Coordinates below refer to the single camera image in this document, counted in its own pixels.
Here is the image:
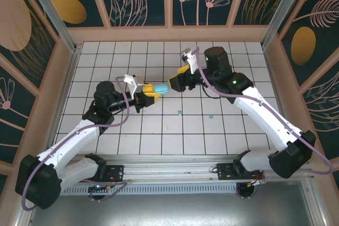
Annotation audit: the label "teal earbud charging case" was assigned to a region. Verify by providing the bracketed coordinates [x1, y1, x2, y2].
[154, 83, 170, 95]

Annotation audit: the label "grey metal sheet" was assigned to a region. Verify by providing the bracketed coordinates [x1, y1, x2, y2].
[15, 180, 326, 226]

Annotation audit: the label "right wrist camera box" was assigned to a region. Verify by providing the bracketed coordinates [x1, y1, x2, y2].
[179, 47, 199, 75]

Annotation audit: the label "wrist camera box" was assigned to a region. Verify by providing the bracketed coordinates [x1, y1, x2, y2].
[123, 74, 146, 97]
[179, 47, 199, 75]

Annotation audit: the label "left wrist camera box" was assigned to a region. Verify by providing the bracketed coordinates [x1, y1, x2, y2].
[123, 74, 146, 97]

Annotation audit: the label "thin black cable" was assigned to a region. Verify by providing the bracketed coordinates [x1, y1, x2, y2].
[201, 84, 222, 99]

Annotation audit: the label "aluminium table edge rail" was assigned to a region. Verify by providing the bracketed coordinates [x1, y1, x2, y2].
[262, 46, 302, 160]
[46, 47, 82, 158]

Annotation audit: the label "aluminium arm base rail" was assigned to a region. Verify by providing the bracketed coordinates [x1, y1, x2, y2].
[52, 153, 316, 186]

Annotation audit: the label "aluminium frame post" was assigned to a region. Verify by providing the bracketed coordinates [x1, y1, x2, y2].
[261, 0, 311, 51]
[21, 0, 80, 53]

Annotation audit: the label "wall art panel feathery leaves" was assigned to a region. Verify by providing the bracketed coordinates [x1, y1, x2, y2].
[277, 0, 339, 89]

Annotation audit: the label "wall art panel orange oval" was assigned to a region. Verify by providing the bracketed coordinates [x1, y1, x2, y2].
[28, 0, 106, 29]

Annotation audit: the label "slotted grey cable duct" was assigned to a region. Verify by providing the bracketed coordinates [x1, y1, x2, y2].
[59, 185, 239, 195]

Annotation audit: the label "small controller board with wires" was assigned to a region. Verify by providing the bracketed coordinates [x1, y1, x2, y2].
[246, 178, 266, 188]
[88, 183, 115, 194]

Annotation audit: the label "wall art panel single flower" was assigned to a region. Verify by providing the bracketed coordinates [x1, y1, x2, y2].
[0, 61, 38, 165]

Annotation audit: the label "wall art panel big circle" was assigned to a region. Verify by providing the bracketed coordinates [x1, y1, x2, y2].
[0, 0, 59, 91]

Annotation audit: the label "wall art panel outlined leaves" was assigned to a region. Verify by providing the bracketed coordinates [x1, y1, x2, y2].
[301, 69, 339, 162]

